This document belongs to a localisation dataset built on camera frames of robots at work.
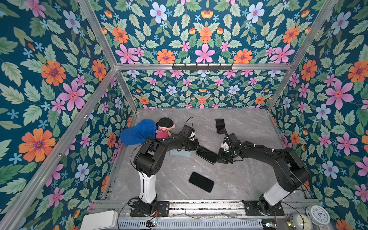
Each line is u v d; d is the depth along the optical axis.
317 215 0.69
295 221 0.65
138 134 1.01
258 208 0.72
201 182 0.83
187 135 0.80
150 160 0.51
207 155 0.93
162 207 0.74
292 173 0.46
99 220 0.68
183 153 0.93
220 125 1.11
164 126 1.01
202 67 0.92
